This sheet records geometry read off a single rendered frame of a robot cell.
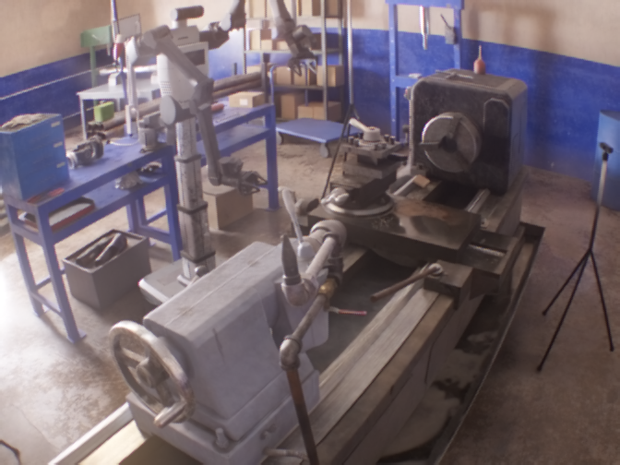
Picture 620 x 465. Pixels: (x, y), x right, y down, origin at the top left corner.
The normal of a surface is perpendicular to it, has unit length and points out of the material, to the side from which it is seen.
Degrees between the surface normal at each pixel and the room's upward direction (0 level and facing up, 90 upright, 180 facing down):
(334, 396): 0
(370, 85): 90
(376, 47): 90
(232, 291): 0
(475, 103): 90
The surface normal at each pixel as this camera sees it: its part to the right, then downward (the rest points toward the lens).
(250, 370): 0.79, -0.10
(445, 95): -0.52, 0.40
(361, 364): -0.03, -0.89
